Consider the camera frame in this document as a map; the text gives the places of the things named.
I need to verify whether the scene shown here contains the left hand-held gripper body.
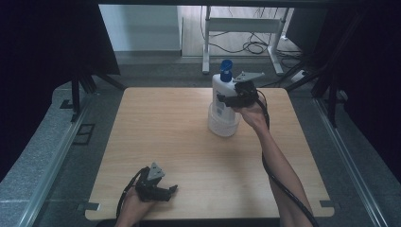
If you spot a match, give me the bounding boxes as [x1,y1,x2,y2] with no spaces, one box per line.
[135,162,170,202]

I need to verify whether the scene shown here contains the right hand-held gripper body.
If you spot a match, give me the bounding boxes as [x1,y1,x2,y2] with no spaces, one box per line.
[232,71,266,108]

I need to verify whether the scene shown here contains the white blue pump lotion bottle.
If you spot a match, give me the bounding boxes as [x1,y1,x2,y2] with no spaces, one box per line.
[211,59,243,125]

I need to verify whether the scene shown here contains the white plastic mesh basket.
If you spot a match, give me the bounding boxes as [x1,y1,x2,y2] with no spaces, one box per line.
[206,102,243,138]

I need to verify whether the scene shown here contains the person's right hand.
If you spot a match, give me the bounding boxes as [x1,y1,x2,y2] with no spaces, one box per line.
[233,99,270,135]

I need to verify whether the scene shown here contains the person's left hand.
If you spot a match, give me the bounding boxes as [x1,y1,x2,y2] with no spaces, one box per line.
[113,188,158,227]

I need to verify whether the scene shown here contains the white power strip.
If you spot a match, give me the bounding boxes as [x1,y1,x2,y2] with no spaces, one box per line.
[290,69,308,83]

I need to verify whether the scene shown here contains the black metal stand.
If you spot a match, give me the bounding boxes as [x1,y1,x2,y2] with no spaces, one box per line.
[69,64,128,123]
[261,60,349,129]

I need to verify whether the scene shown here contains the dark curtain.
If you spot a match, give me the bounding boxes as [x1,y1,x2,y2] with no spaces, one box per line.
[287,0,401,174]
[0,0,121,183]

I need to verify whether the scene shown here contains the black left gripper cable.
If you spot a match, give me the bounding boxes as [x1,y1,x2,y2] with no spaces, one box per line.
[115,166,149,221]

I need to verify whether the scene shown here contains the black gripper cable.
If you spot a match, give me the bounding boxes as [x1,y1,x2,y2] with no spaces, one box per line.
[255,89,320,227]
[115,166,149,221]

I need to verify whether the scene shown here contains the black floor cables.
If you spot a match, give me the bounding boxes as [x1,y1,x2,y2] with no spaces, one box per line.
[201,6,305,69]

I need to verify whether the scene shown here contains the white metal desk frame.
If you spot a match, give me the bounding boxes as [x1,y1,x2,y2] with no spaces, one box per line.
[201,5,289,76]

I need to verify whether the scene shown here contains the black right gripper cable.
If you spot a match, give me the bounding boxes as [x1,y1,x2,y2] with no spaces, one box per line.
[255,89,320,227]

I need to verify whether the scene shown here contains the grey metal rail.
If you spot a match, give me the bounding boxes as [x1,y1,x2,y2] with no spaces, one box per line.
[18,94,93,227]
[314,97,390,227]

